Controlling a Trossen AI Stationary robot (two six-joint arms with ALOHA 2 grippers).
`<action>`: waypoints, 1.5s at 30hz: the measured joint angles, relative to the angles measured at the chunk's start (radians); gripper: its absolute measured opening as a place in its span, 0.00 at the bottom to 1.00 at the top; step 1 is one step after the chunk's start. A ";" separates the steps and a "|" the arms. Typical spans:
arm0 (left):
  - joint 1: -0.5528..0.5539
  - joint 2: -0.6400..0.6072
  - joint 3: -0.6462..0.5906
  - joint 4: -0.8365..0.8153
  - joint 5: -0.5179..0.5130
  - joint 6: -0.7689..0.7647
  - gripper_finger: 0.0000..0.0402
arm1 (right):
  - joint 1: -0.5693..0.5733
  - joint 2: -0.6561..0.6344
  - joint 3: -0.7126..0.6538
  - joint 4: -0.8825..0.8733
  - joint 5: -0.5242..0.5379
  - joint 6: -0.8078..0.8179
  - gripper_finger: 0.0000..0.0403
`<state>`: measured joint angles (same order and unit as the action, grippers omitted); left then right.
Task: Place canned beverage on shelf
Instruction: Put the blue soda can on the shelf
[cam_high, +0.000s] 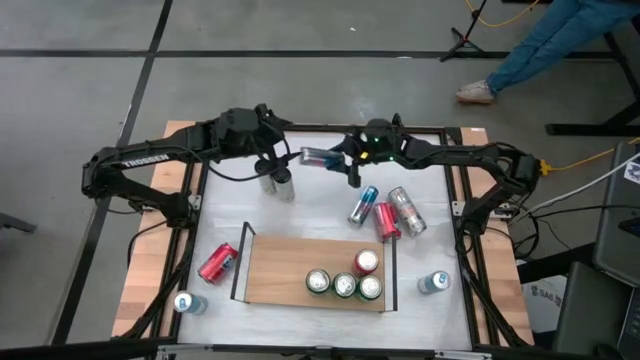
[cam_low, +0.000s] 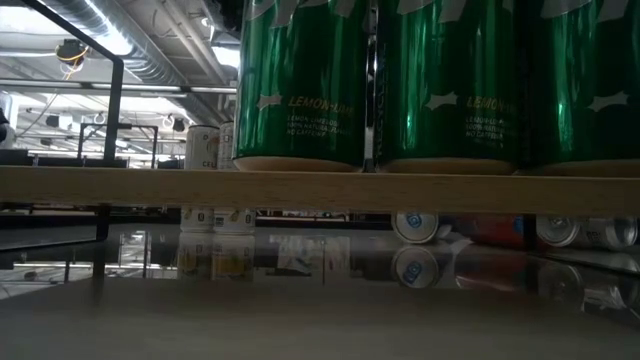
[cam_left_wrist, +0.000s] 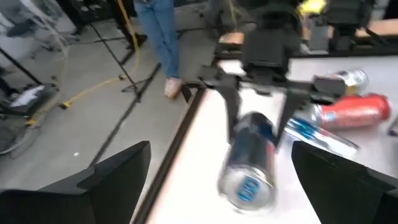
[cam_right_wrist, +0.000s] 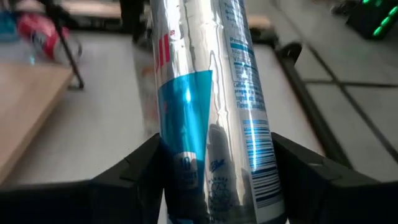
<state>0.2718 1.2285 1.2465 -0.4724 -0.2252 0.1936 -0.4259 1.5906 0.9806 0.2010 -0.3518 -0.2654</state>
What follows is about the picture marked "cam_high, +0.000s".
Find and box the yellow extension cord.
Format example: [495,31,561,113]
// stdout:
[538,137,640,177]

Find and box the black desk leg frame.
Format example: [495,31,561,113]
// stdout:
[544,14,640,139]

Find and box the black tripod stand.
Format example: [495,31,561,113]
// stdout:
[438,0,489,64]

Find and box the yellow cable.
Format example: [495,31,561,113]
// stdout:
[463,0,541,29]

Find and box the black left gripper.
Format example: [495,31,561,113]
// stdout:
[251,102,305,167]

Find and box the grey equipment case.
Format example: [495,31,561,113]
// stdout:
[592,142,640,274]

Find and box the wooden shelf with black frame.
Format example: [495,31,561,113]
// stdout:
[229,221,400,314]

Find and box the white cable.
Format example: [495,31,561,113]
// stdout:
[524,154,640,216]

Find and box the white cardboard box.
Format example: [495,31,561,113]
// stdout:
[519,279,564,334]

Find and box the light blue energy drink can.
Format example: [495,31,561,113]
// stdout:
[172,289,209,317]
[417,269,452,296]

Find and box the person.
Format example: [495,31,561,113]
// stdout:
[454,0,640,106]

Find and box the dark chair base leg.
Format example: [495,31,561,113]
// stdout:
[0,212,39,235]

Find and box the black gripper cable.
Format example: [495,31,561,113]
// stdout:
[205,134,294,184]

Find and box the black table frame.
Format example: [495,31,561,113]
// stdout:
[112,119,536,360]

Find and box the red soda can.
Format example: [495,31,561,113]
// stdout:
[372,201,403,244]
[353,248,381,277]
[197,242,240,286]

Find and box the blue silver Red Bull can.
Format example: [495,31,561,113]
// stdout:
[298,146,347,170]
[347,184,380,229]

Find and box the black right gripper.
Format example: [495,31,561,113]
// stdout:
[328,112,405,190]

